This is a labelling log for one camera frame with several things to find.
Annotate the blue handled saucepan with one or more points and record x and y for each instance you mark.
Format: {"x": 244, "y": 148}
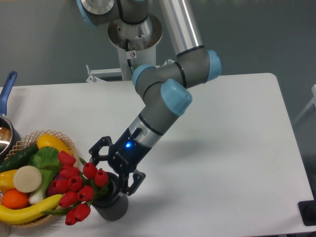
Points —
{"x": 8, "y": 135}

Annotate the yellow squash at top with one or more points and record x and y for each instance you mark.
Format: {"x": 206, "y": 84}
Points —
{"x": 48, "y": 140}

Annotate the green bok choy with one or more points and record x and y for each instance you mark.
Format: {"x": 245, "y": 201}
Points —
{"x": 45, "y": 156}

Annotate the woven wicker basket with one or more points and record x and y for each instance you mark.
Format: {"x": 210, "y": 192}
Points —
{"x": 28, "y": 140}

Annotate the black device at table edge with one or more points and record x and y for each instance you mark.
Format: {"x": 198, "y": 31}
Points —
{"x": 308, "y": 212}

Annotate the orange fruit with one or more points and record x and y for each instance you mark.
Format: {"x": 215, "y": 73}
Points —
{"x": 14, "y": 199}

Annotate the white frame at right edge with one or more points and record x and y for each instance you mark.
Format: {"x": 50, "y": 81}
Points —
{"x": 307, "y": 110}

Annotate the yellow bell pepper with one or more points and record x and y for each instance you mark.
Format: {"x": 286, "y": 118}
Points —
{"x": 6, "y": 180}

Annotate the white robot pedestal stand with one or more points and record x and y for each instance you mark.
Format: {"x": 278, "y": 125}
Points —
{"x": 136, "y": 45}

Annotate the dark green cucumber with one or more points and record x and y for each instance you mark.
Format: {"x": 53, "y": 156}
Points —
{"x": 19, "y": 159}

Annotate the red tulip bouquet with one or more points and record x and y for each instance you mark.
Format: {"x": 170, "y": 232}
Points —
{"x": 79, "y": 189}

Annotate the beige round disc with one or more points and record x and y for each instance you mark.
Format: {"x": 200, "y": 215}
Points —
{"x": 27, "y": 179}

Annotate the dark grey ribbed vase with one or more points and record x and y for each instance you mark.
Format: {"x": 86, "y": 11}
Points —
{"x": 114, "y": 205}

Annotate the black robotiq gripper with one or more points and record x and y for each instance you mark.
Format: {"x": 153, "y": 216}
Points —
{"x": 123, "y": 157}

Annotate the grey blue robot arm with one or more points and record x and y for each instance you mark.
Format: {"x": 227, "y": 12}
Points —
{"x": 163, "y": 89}

